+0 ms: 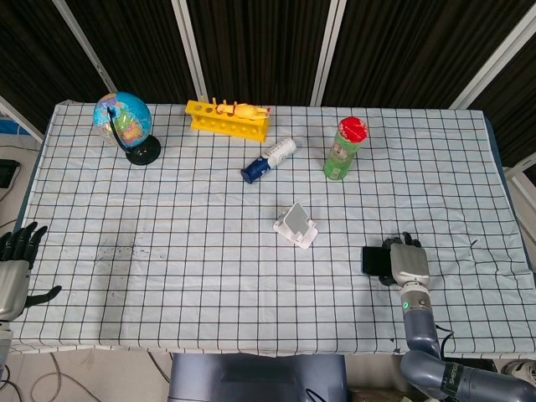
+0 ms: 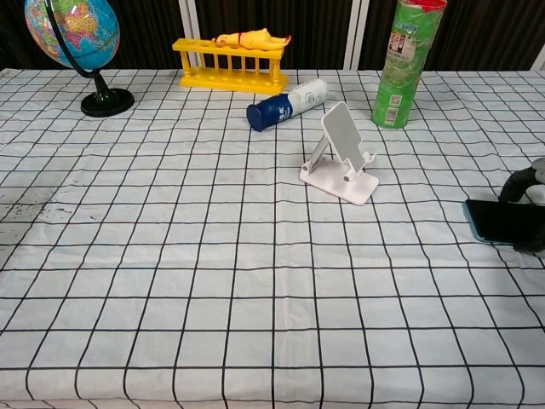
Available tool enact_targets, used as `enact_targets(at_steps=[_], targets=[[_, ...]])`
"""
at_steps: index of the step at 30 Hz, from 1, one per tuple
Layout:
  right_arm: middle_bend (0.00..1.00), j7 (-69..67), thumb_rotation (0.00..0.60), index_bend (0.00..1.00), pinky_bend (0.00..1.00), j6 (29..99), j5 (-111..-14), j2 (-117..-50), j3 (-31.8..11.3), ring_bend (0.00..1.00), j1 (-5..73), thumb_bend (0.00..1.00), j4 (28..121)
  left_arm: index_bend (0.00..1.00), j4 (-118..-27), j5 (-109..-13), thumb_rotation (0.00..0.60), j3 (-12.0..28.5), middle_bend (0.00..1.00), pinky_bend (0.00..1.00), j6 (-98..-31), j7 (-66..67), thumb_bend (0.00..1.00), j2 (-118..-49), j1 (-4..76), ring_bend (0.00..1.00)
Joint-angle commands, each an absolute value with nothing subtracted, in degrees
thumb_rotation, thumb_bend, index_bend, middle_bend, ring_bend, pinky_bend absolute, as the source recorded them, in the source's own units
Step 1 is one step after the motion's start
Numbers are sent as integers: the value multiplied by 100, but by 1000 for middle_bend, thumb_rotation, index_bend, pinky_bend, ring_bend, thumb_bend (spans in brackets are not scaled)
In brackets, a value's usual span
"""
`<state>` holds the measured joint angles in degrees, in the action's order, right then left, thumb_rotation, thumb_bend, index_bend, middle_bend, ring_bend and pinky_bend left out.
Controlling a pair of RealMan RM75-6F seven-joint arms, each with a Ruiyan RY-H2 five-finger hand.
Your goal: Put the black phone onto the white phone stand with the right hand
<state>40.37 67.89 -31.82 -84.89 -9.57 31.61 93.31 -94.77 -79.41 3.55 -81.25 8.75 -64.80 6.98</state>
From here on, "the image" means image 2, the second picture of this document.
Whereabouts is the yellow plastic test tube rack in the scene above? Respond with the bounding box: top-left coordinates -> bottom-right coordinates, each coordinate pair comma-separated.
172,37 -> 290,95

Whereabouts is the blue and white bottle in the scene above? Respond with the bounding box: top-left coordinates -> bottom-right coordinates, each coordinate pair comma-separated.
245,78 -> 329,133

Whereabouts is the white frame post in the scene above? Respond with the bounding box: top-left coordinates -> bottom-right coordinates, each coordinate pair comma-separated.
531,40 -> 545,72
342,0 -> 370,71
178,0 -> 202,70

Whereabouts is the black curtain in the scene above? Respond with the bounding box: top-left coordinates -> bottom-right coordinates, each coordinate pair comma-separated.
0,0 -> 545,72

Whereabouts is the yellow rubber chicken toy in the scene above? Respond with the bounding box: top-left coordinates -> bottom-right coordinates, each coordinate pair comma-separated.
214,27 -> 293,51

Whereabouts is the white black-grid tablecloth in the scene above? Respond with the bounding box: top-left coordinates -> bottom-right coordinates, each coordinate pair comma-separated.
0,66 -> 545,409

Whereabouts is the globe on black stand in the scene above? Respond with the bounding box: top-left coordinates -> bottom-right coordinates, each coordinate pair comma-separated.
24,0 -> 135,118

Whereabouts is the black smartphone with blue edge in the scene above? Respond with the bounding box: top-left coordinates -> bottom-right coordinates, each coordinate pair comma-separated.
462,198 -> 545,246

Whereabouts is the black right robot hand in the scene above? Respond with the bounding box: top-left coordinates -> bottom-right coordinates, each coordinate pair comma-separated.
497,157 -> 545,255

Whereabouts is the white folding phone stand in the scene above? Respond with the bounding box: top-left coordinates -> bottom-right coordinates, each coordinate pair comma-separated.
299,101 -> 380,207

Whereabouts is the green chips can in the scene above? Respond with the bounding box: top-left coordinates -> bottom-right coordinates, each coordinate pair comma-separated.
371,0 -> 449,130

